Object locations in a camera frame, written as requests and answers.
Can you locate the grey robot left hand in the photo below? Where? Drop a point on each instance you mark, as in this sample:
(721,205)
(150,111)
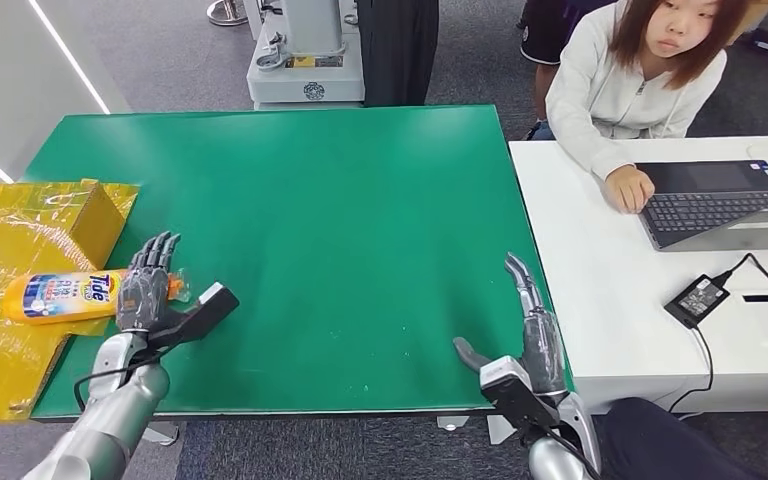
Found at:
(144,298)

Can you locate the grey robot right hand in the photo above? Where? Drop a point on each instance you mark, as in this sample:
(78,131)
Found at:
(543,351)

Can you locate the orange detergent bottle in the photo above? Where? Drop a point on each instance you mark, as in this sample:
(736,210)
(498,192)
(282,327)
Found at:
(59,297)

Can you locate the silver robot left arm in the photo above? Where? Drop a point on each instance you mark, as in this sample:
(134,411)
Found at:
(112,417)

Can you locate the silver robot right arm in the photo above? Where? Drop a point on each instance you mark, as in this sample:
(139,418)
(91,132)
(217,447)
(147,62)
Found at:
(553,464)

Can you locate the white desk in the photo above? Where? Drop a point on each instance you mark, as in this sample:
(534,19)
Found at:
(609,298)

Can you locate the yellow tape-wrapped cardboard box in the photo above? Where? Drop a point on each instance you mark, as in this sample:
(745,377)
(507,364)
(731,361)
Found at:
(13,225)

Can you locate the dark rounded object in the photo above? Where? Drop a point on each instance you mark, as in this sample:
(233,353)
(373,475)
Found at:
(662,447)

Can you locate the black power adapter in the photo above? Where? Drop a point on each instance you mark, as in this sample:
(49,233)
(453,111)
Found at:
(696,300)

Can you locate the green work table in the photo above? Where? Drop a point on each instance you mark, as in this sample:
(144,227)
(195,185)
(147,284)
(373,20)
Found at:
(331,252)

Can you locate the grey laptop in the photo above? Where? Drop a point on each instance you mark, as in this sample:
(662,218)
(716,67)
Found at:
(722,208)

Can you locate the person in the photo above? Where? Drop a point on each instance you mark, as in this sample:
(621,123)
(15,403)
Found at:
(397,46)
(609,93)
(550,33)

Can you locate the white machine with column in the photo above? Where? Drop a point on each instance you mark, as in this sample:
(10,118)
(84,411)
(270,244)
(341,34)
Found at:
(308,76)

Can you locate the metal stanchion base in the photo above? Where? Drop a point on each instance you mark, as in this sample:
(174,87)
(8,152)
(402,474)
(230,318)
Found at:
(225,12)

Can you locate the tan cardboard box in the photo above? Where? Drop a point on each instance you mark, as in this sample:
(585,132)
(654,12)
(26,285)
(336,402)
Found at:
(755,20)

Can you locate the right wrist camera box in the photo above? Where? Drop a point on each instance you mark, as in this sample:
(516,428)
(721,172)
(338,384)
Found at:
(516,397)

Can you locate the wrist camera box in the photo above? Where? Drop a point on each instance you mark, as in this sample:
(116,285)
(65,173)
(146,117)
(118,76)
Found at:
(516,397)
(205,311)

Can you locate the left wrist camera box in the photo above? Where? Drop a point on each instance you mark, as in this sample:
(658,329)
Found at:
(205,311)

